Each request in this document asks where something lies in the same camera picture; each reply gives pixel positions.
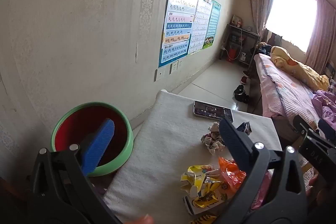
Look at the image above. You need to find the red bucket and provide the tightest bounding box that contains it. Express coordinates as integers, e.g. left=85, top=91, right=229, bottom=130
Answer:
left=226, top=48, right=238, bottom=63

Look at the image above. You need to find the person's right hand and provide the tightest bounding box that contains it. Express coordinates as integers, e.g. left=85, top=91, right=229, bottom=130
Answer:
left=306, top=174, right=326, bottom=198

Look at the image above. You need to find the black smartphone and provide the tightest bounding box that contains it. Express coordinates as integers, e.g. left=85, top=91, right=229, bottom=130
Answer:
left=193, top=100, right=234, bottom=123

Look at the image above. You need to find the teal chart wall poster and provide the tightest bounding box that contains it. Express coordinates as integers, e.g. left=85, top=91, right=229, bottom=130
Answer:
left=202, top=0, right=222, bottom=50

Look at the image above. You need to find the bright window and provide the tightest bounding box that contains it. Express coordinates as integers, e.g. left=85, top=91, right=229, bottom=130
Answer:
left=265, top=0, right=319, bottom=52

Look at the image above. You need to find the red bin with green rim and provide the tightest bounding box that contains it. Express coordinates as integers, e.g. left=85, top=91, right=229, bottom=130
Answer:
left=51, top=101, right=134, bottom=178

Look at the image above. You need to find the dark blue snack wrapper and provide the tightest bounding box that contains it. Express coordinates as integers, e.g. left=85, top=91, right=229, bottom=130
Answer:
left=236, top=121, right=253, bottom=135

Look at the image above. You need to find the yellow white printed wrapper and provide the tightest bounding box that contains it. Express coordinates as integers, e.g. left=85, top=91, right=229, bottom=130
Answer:
left=180, top=164, right=222, bottom=198

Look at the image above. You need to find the purple cloth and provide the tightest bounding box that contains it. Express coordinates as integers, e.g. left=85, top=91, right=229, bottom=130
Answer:
left=311, top=90, right=336, bottom=135

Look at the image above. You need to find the dark clothes pile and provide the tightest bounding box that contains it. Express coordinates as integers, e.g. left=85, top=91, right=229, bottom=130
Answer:
left=252, top=42, right=273, bottom=55

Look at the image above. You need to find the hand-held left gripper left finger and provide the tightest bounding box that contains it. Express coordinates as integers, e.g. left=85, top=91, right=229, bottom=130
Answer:
left=28, top=118, right=120, bottom=224

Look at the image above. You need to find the white chart wall poster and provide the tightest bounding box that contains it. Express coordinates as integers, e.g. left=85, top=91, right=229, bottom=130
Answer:
left=188, top=0, right=214, bottom=56

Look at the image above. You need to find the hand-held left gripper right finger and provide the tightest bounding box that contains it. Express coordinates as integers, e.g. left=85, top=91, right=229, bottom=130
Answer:
left=218, top=117, right=309, bottom=224

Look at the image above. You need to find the metal shelf rack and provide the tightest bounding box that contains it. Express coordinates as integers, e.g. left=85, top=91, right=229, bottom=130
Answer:
left=219, top=23, right=261, bottom=67

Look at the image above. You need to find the bed with pink bedspread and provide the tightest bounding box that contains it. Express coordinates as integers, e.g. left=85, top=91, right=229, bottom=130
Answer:
left=249, top=52, right=336, bottom=140

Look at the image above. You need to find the brown white paper wrapper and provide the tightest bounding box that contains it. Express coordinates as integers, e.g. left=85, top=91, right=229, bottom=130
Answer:
left=201, top=122, right=226, bottom=155

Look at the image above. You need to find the small yellow wrapper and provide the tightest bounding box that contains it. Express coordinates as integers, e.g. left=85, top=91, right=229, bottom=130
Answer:
left=189, top=215, right=218, bottom=224

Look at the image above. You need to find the orange plastic wrapper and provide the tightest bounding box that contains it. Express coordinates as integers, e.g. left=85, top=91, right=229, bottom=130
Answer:
left=218, top=157, right=247, bottom=195

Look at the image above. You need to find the yellow quilt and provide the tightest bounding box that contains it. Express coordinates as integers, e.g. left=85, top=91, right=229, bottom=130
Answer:
left=270, top=46, right=330, bottom=90

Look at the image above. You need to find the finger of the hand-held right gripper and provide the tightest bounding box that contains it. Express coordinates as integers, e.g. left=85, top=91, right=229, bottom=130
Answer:
left=293, top=114, right=330, bottom=147

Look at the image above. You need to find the pair of black shoes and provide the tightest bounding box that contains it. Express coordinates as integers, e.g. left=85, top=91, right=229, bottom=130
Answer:
left=234, top=84, right=250, bottom=104

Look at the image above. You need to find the pink plastic wrapper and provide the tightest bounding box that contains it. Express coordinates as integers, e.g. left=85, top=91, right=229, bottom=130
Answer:
left=249, top=172, right=272, bottom=211

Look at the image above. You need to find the yellow black snack wrapper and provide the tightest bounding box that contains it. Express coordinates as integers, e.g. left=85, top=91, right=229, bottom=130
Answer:
left=184, top=182, right=229, bottom=215

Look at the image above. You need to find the white table cloth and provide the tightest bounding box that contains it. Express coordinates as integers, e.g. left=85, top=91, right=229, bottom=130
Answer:
left=102, top=89, right=282, bottom=224

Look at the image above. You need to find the blue letter wall poster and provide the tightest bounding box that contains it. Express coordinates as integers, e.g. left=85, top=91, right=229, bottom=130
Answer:
left=158, top=0, right=200, bottom=68

